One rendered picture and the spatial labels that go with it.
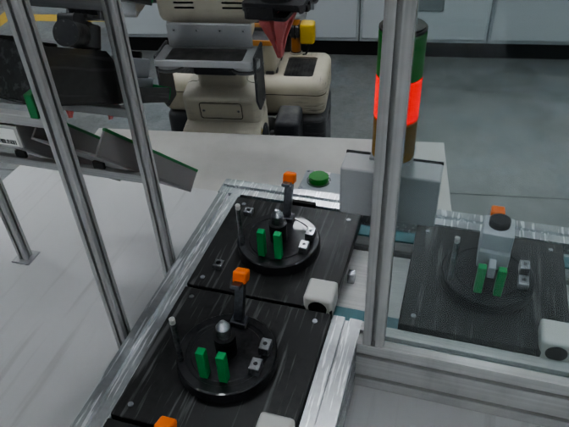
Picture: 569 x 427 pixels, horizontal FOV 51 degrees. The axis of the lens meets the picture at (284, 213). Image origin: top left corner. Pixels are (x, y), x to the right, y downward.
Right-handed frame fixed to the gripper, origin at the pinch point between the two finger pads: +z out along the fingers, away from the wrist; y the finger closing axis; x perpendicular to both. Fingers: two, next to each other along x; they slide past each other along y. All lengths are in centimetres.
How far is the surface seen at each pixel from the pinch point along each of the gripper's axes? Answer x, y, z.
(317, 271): -23.6, 12.1, 26.9
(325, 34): 274, -61, 102
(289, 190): -13.2, 4.7, 19.0
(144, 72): -13.5, -18.8, -0.7
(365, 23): 277, -36, 95
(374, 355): -35, 24, 30
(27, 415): -54, -26, 38
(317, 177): 1.8, 5.5, 26.1
